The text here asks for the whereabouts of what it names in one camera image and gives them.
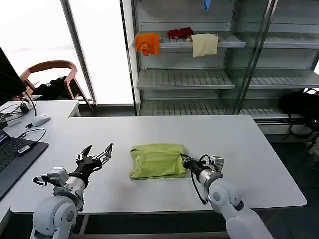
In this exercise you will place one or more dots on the black garment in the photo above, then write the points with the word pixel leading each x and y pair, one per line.
pixel 53 88

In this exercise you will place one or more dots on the grey metal shelf rack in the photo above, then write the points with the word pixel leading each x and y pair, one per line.
pixel 189 79

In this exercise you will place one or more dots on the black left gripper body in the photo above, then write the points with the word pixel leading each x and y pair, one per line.
pixel 86 167

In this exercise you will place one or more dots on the black monitor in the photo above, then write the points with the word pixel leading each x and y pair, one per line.
pixel 8 77

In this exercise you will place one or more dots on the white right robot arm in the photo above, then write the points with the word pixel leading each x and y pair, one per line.
pixel 224 194

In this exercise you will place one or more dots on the black bag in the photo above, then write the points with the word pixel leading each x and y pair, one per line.
pixel 296 104

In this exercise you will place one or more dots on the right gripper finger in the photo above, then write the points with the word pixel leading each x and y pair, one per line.
pixel 186 164
pixel 186 157

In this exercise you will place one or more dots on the grey window frame post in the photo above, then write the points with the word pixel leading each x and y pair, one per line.
pixel 79 52

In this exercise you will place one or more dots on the black laptop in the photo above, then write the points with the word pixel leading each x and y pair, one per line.
pixel 15 161

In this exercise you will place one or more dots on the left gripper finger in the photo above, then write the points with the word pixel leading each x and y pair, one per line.
pixel 84 153
pixel 104 155

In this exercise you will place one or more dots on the black power adapter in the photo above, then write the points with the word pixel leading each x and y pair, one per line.
pixel 25 108

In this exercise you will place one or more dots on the white computer mouse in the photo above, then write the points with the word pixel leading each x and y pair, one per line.
pixel 41 120

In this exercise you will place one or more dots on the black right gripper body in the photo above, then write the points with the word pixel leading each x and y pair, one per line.
pixel 194 164

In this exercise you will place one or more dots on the small black dongle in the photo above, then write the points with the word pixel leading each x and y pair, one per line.
pixel 28 125

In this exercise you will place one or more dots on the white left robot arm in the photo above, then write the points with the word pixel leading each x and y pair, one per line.
pixel 58 199

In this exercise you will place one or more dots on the green t-shirt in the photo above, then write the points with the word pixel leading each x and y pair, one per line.
pixel 157 161

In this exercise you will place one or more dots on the brown wooden chair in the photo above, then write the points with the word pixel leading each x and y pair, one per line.
pixel 69 72

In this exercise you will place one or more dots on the white labelled usb plug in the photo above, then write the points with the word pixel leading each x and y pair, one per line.
pixel 24 149

